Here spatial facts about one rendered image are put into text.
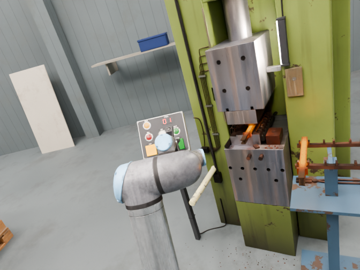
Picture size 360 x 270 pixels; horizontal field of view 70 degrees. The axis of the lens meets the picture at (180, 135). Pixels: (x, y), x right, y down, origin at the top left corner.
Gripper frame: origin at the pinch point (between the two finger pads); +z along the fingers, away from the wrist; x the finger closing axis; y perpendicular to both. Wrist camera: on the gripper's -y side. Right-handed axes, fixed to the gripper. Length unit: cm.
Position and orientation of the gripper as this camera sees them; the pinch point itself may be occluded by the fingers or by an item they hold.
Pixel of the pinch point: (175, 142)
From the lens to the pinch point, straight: 168.8
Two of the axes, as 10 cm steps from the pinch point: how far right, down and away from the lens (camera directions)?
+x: 9.7, -2.1, -1.5
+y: 2.0, 9.7, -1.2
